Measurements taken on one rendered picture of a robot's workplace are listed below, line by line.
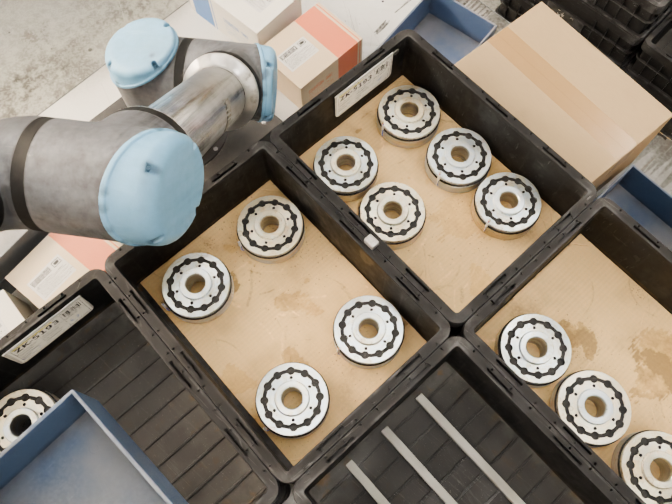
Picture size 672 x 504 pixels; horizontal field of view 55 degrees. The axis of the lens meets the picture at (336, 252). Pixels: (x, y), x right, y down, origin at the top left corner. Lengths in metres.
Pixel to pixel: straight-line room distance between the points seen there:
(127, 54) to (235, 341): 0.46
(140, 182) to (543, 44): 0.79
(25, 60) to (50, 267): 1.38
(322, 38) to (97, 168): 0.73
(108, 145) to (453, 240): 0.58
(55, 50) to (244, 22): 1.23
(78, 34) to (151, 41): 1.40
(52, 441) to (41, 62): 1.81
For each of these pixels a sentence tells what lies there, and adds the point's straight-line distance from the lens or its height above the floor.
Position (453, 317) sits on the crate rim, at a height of 0.93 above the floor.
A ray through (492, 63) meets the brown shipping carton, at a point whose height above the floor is 0.86.
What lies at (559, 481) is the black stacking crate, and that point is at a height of 0.83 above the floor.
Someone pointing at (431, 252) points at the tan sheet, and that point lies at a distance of 1.02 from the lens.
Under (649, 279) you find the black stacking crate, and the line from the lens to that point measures 1.06.
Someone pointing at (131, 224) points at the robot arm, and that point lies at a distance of 0.64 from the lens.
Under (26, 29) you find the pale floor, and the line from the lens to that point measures 2.53.
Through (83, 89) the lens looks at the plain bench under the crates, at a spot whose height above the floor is 0.70.
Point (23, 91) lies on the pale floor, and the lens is 2.39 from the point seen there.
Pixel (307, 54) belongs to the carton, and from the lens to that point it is 1.26.
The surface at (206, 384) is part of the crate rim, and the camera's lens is 0.87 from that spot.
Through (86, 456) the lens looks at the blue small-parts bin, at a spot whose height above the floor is 1.07.
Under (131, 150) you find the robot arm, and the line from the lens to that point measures 0.64.
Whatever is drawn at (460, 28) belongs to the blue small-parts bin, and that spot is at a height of 0.71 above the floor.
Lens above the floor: 1.78
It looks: 70 degrees down
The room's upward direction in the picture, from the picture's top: 1 degrees counter-clockwise
